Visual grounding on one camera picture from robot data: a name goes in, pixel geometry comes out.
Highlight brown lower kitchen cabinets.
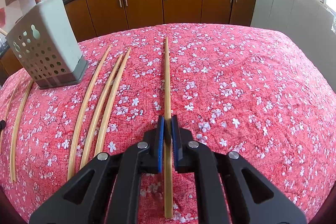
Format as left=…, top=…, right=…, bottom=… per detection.
left=0, top=0, right=261, bottom=77

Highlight red hanging ornament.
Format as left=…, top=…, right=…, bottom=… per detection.
left=0, top=7, right=6, bottom=28

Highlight red floral tablecloth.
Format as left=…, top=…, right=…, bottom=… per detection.
left=1, top=24, right=335, bottom=221

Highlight lone bamboo chopstick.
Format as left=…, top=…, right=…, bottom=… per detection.
left=163, top=37, right=173, bottom=219

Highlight grey perforated utensil holder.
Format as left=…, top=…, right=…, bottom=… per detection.
left=6, top=0, right=88, bottom=89

